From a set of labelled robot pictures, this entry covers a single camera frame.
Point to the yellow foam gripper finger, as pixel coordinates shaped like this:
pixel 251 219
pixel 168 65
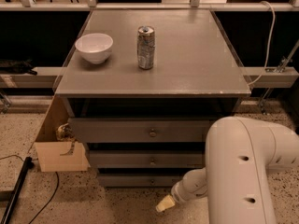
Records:
pixel 166 203

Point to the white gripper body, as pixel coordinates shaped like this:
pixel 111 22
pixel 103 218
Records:
pixel 177 194

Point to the grey bottom drawer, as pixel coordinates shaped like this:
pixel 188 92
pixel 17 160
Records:
pixel 125 180

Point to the grey drawer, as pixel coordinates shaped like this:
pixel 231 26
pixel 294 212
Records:
pixel 145 159
pixel 125 180
pixel 103 130

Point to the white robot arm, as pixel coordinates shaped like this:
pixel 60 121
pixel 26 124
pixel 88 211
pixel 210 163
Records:
pixel 239 155

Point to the grey middle drawer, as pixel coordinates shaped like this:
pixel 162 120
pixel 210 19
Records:
pixel 145 159

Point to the grey top drawer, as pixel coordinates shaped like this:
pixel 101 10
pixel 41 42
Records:
pixel 103 130

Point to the grey drawer cabinet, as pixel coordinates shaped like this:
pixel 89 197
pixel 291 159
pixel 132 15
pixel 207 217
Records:
pixel 194 76

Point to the cardboard box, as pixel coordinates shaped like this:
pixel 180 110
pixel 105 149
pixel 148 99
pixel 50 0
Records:
pixel 55 152

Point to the crumpled item in box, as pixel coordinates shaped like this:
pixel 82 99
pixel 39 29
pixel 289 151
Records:
pixel 64 133

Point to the black floor bar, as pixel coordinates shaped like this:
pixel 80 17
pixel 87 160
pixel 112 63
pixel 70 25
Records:
pixel 10 197

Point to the silver drink can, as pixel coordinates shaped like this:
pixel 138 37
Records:
pixel 145 47

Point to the white bowl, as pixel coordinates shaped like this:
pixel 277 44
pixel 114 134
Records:
pixel 94 48

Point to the metal bracket right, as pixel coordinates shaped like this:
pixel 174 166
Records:
pixel 281 76

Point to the grey metal rail frame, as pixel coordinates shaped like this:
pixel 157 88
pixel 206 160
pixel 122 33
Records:
pixel 49 77

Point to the black object on rail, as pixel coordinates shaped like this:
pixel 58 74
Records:
pixel 17 67

